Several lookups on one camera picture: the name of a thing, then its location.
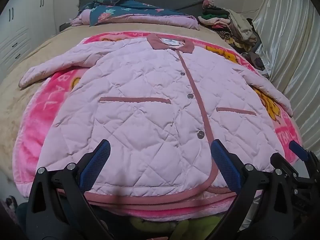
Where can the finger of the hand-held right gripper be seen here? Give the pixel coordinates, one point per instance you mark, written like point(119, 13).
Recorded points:
point(281, 162)
point(298, 151)

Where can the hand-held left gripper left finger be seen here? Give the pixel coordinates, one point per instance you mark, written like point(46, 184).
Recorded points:
point(97, 163)

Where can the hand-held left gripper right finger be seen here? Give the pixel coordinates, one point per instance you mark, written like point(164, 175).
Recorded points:
point(225, 165)

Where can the pink quilted jacket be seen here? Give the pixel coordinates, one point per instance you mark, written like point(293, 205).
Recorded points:
point(140, 120)

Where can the pile of folded clothes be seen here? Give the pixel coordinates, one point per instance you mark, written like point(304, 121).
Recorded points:
point(232, 27)

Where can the pink printed blanket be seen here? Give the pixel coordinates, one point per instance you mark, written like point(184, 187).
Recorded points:
point(37, 120)

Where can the green garment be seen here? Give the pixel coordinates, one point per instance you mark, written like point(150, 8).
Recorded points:
point(155, 227)

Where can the dark patterned cloth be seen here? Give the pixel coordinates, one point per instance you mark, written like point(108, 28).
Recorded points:
point(8, 202)

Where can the cream satin curtain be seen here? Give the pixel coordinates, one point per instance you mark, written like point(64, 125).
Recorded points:
point(287, 50)

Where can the beige bed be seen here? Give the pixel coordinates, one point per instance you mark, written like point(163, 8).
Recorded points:
point(50, 42)

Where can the blue floral quilt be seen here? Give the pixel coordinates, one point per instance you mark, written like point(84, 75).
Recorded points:
point(130, 11)

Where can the white wardrobe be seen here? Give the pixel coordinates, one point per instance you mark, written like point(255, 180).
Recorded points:
point(22, 25)

